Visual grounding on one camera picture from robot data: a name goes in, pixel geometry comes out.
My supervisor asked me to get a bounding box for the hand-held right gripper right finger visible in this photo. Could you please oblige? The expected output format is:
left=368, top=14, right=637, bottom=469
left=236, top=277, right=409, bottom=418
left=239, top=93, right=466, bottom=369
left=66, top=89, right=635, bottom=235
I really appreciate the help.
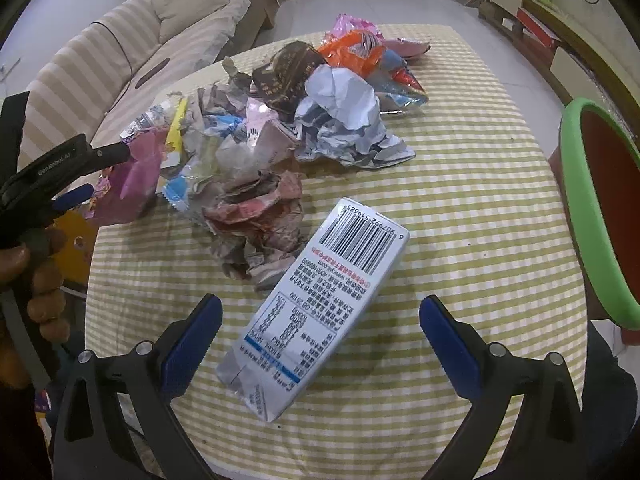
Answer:
left=419, top=295, right=587, bottom=480

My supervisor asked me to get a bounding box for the white paper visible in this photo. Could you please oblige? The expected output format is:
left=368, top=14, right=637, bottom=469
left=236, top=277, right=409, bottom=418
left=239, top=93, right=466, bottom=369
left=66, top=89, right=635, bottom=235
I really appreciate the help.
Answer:
left=294, top=65, right=416, bottom=168

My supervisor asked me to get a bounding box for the yellow wrapper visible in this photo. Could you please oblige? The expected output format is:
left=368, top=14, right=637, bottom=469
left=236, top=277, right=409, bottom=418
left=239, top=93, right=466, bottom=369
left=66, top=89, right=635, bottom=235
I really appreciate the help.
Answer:
left=165, top=97, right=190, bottom=153

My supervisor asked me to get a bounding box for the person's right leg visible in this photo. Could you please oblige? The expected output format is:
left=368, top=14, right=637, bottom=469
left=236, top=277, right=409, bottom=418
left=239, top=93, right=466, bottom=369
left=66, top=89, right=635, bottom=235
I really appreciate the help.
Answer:
left=580, top=320, right=638, bottom=480

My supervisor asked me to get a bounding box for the striped beige sofa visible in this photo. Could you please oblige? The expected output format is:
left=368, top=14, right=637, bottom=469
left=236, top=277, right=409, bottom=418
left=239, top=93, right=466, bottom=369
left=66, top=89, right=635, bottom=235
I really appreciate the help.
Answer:
left=0, top=0, right=261, bottom=201

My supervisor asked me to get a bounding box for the pink foil wrapper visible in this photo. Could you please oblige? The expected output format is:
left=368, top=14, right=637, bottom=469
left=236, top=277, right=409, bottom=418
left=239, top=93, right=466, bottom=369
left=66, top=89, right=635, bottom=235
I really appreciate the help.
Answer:
left=334, top=14, right=432, bottom=61

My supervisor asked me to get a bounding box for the white pink packet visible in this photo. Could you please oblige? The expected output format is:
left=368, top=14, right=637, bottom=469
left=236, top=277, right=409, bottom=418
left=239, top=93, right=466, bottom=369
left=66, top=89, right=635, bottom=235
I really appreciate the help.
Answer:
left=246, top=99, right=302, bottom=171

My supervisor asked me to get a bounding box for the crumpled reddish printed paper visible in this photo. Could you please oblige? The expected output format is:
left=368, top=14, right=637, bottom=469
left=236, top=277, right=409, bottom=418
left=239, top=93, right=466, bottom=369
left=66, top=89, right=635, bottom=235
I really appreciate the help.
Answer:
left=200, top=170, right=308, bottom=291

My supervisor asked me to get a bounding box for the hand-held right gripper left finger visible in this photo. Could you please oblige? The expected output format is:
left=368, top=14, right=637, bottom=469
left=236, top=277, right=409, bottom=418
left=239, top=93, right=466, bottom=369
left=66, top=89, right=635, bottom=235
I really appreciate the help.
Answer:
left=47, top=294, right=224, bottom=480

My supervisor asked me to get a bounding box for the red bin with green rim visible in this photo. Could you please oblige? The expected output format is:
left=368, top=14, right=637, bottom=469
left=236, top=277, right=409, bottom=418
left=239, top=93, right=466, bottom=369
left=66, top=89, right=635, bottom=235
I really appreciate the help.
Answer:
left=550, top=96, right=640, bottom=331

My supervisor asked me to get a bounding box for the blue white plastic bag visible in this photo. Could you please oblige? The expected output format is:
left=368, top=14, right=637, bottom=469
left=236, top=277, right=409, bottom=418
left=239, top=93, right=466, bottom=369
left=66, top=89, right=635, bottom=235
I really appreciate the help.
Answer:
left=157, top=172, right=206, bottom=213

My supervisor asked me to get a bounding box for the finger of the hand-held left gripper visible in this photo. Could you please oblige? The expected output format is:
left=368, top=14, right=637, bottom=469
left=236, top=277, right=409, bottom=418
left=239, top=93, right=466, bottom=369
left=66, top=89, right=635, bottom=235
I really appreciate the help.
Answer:
left=0, top=91, right=132, bottom=201
left=0, top=184, right=96, bottom=226

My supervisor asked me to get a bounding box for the crumpled grey newspaper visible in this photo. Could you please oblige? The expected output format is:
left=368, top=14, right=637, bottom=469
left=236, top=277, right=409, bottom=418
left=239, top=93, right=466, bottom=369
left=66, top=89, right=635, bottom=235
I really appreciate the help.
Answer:
left=170, top=57, right=261, bottom=161

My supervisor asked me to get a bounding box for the brown foil wrapper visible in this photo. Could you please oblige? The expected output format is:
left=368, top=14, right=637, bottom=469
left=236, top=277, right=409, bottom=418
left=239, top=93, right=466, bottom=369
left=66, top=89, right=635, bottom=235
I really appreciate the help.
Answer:
left=250, top=41, right=328, bottom=113

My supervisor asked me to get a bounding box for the person's left hand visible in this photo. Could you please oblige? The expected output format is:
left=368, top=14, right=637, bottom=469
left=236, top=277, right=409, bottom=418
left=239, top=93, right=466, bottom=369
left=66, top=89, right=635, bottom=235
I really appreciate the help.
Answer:
left=0, top=232, right=73, bottom=391

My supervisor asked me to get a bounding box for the orange snack wrapper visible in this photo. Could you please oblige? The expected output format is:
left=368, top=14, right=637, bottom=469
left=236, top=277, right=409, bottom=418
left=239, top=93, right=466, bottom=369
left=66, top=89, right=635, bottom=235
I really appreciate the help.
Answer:
left=316, top=30, right=388, bottom=78

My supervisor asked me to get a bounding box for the beige pillow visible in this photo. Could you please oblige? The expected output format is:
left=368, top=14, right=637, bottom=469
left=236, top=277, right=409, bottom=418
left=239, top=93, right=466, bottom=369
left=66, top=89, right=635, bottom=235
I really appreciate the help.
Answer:
left=152, top=0, right=226, bottom=46

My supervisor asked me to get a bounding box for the white blue milk carton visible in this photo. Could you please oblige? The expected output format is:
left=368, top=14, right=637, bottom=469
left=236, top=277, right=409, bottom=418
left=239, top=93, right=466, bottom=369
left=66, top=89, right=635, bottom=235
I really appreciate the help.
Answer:
left=216, top=197, right=411, bottom=423

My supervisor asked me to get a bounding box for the silver blue foil wrapper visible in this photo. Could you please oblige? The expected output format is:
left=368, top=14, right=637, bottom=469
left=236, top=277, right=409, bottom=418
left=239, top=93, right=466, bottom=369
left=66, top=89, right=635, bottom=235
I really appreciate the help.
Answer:
left=370, top=55, right=431, bottom=113

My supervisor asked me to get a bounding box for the pink plastic wrapper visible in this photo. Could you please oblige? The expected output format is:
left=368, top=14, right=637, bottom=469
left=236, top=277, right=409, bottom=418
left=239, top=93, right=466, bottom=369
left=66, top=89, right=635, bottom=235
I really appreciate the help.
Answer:
left=82, top=130, right=168, bottom=226

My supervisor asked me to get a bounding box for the orange cardboard box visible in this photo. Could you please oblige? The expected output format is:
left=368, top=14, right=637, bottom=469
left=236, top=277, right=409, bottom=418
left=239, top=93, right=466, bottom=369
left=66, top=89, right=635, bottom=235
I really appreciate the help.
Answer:
left=52, top=210, right=101, bottom=306

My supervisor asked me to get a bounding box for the yellow white checkered tablecloth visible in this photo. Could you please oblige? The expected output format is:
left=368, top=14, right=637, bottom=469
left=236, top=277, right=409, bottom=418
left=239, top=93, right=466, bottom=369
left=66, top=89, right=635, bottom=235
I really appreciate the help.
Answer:
left=85, top=24, right=591, bottom=480

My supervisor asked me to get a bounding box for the black cable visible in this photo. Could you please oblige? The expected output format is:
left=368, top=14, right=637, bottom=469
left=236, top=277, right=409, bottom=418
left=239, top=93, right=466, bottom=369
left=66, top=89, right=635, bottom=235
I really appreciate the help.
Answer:
left=106, top=22, right=136, bottom=83

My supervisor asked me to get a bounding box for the low tv cabinet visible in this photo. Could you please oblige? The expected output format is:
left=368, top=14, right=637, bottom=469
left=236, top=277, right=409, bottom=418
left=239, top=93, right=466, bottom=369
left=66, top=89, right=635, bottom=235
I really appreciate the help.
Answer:
left=477, top=0, right=640, bottom=136

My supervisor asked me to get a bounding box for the clear plastic wrapper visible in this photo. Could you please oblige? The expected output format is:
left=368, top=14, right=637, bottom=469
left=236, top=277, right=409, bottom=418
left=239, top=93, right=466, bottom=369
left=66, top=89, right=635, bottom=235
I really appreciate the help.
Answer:
left=120, top=102, right=173, bottom=141

